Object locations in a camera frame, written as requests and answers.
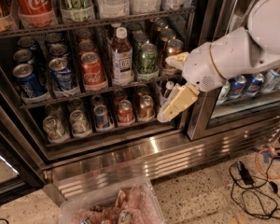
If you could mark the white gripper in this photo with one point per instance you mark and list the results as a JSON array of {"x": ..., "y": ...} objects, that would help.
[{"x": 200, "y": 66}]

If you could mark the red coke can front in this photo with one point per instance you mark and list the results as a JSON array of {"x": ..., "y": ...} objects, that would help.
[{"x": 92, "y": 69}]

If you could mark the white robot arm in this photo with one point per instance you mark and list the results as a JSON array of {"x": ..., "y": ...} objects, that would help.
[{"x": 246, "y": 50}]

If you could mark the tea bottle bottom shelf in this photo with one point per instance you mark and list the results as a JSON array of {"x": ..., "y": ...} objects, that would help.
[{"x": 164, "y": 88}]

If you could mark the copper can front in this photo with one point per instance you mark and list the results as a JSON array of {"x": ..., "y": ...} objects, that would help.
[{"x": 173, "y": 47}]

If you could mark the green can front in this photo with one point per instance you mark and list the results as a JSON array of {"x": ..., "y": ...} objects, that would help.
[{"x": 147, "y": 59}]

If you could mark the copper can middle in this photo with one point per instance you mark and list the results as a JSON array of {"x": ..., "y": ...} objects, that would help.
[{"x": 165, "y": 35}]

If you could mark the copper can bottom shelf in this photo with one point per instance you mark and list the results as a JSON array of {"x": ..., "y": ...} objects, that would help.
[{"x": 146, "y": 107}]

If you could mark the pepsi can behind door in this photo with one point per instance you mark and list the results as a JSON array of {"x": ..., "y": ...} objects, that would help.
[{"x": 237, "y": 85}]

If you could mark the green can middle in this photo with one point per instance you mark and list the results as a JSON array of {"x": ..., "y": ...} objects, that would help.
[{"x": 138, "y": 40}]

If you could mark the copper can back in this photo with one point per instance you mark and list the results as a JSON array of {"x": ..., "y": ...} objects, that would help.
[{"x": 158, "y": 25}]

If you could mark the red can bottom shelf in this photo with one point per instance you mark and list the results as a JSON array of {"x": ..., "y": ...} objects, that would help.
[{"x": 125, "y": 111}]

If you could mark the glass fridge door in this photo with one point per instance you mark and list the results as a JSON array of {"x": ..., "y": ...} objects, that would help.
[{"x": 245, "y": 115}]

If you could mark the blue can bottom shelf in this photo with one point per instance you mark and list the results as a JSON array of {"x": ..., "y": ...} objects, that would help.
[{"x": 101, "y": 117}]

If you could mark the red coke can middle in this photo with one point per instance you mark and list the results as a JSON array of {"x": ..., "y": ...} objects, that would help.
[{"x": 86, "y": 46}]

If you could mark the red coke can back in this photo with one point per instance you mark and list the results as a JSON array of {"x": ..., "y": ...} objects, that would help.
[{"x": 84, "y": 35}]

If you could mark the white green can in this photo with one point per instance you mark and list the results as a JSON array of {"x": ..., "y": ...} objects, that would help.
[
  {"x": 79, "y": 123},
  {"x": 55, "y": 129}
]

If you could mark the blue pepsi can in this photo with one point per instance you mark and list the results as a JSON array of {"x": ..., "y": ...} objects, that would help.
[
  {"x": 62, "y": 74},
  {"x": 28, "y": 80}
]

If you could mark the tall green can top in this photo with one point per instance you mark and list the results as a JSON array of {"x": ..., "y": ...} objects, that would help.
[{"x": 76, "y": 10}]

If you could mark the pepsi can second row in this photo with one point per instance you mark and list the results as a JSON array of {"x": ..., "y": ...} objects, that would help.
[{"x": 59, "y": 51}]

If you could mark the pepsi can back row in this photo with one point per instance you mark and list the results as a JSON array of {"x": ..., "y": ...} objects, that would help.
[{"x": 54, "y": 38}]

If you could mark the white green can bottom left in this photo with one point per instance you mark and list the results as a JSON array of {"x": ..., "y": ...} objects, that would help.
[{"x": 55, "y": 129}]

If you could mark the blue pepsi can front left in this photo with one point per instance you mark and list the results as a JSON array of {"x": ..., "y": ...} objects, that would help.
[{"x": 28, "y": 80}]

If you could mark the pepsi can back left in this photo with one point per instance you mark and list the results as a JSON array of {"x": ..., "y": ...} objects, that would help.
[{"x": 27, "y": 42}]

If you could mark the tall red coke can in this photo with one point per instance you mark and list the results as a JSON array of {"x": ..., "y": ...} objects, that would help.
[{"x": 35, "y": 13}]

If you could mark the iced tea bottle white cap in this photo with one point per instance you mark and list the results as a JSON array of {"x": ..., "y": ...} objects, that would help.
[{"x": 122, "y": 55}]

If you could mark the clear plastic bin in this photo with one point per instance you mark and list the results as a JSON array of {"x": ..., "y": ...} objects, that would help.
[{"x": 103, "y": 206}]

